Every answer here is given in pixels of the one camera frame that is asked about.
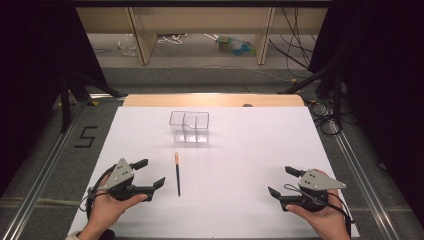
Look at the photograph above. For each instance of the black metal stand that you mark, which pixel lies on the black metal stand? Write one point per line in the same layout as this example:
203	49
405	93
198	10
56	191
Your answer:
71	96
328	90

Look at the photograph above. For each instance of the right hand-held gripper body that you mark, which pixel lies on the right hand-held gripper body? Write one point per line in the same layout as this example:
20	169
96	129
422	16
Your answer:
315	190

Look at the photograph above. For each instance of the dark curtain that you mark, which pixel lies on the dark curtain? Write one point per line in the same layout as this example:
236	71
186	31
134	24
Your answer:
30	83
383	83

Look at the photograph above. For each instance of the person's left hand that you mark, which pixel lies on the person's left hand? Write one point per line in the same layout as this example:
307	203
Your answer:
106	210

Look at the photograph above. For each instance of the clear plastic organizer box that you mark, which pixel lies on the clear plastic organizer box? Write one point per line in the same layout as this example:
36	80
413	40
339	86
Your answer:
189	128

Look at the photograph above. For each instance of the clear plastic bag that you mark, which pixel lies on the clear plastic bag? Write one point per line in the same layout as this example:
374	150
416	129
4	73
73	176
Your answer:
128	45

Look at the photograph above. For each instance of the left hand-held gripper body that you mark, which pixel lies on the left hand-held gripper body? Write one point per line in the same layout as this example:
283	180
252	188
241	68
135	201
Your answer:
120	173

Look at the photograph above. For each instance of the metal floor rail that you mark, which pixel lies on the metal floor rail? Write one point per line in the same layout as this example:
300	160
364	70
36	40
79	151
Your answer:
40	180
366	186

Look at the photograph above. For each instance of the white table cover sheet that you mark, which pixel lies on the white table cover sheet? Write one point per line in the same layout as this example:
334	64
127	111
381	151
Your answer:
233	173

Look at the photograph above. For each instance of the black stick with tan tip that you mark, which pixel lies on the black stick with tan tip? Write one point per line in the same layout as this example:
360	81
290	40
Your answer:
177	176

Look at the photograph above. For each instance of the colourful plastic packet bag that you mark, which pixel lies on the colourful plastic packet bag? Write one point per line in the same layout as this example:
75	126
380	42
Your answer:
235	45

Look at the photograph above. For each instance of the light wooden shelf unit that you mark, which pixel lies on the light wooden shelf unit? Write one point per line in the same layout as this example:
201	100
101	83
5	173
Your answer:
203	23

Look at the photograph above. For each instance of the person's right hand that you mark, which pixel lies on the person's right hand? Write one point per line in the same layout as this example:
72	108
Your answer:
323	220

